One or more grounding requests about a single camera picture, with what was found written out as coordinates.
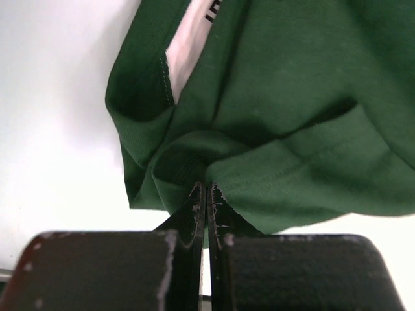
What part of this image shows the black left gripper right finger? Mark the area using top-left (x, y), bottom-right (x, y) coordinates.
top-left (206, 183), bottom-right (404, 311)

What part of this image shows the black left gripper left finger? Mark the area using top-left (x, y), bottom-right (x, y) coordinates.
top-left (1, 183), bottom-right (206, 311)

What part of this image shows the white and green t-shirt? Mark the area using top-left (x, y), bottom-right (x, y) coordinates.
top-left (106, 1), bottom-right (414, 233)

